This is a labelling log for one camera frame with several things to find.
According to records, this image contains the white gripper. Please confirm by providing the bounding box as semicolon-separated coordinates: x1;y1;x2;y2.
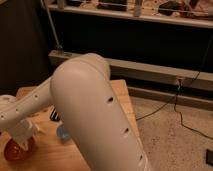
7;119;45;149

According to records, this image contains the orange ceramic bowl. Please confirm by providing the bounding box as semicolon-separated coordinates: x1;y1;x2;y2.
4;137;35;162

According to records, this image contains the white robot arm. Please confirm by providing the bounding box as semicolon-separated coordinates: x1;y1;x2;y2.
0;53;153;171

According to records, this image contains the wooden table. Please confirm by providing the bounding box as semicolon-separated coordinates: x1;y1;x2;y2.
0;80;139;171

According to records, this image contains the blue glass cup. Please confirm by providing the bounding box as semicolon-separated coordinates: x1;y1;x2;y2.
56;124;71;140

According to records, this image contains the black white striped eraser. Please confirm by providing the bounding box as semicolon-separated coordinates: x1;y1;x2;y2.
50;109;60;122

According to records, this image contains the metal pole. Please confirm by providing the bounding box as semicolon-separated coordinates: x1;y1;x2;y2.
43;0;63;52

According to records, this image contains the white shelf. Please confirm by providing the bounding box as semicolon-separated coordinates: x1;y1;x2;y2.
41;0;213;29

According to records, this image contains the black cable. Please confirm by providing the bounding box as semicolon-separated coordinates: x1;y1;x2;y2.
135;33;213;141

